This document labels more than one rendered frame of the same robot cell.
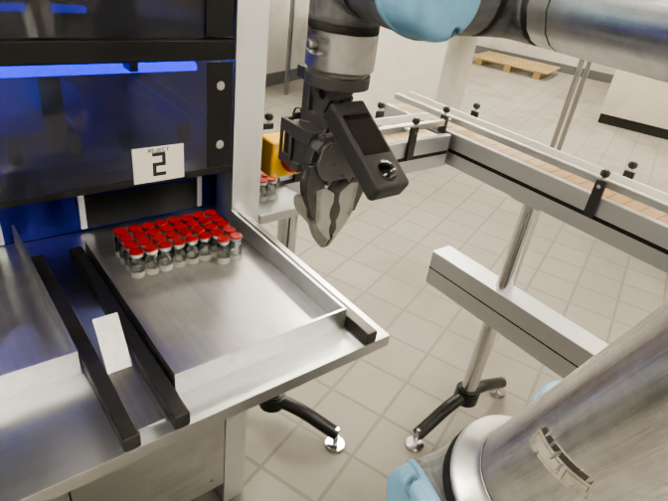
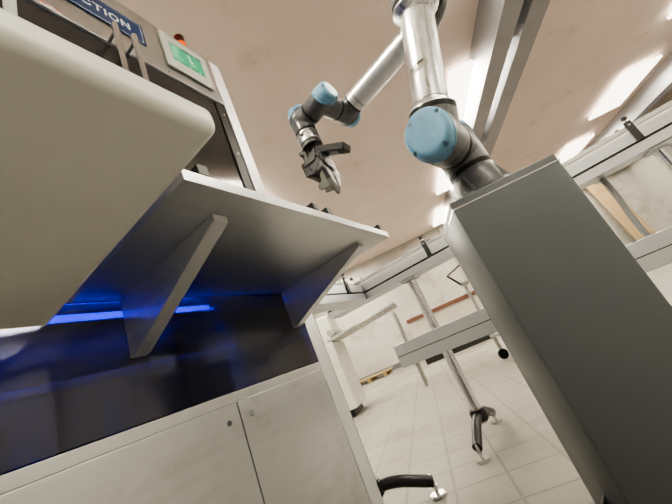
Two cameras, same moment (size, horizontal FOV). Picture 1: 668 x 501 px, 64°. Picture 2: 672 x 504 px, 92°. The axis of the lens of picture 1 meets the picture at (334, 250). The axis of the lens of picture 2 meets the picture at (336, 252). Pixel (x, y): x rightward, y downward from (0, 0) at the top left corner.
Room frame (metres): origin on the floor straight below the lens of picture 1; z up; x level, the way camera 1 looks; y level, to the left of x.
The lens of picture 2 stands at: (-0.24, 0.40, 0.55)
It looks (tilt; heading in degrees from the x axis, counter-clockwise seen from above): 19 degrees up; 340
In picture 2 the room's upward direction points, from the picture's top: 24 degrees counter-clockwise
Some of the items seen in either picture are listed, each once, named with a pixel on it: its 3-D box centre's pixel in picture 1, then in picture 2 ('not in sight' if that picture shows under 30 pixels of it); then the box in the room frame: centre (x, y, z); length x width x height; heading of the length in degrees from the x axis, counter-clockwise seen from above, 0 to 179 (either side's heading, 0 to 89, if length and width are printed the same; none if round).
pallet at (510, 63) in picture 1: (515, 65); (372, 378); (8.18, -2.22, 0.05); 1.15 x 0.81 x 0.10; 62
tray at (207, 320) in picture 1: (210, 282); not in sight; (0.66, 0.18, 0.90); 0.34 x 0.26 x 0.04; 42
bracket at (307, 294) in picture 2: not in sight; (326, 287); (0.72, 0.13, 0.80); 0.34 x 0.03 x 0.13; 42
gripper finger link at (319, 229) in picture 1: (309, 210); (326, 183); (0.58, 0.04, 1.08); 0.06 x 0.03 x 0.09; 42
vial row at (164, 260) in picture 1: (185, 250); not in sight; (0.72, 0.24, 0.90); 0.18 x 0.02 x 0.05; 132
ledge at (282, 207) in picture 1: (269, 200); not in sight; (1.02, 0.15, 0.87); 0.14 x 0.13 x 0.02; 42
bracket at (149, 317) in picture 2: not in sight; (175, 292); (0.39, 0.50, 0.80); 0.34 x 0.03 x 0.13; 42
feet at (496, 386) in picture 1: (463, 403); (483, 423); (1.32, -0.51, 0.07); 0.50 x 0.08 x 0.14; 132
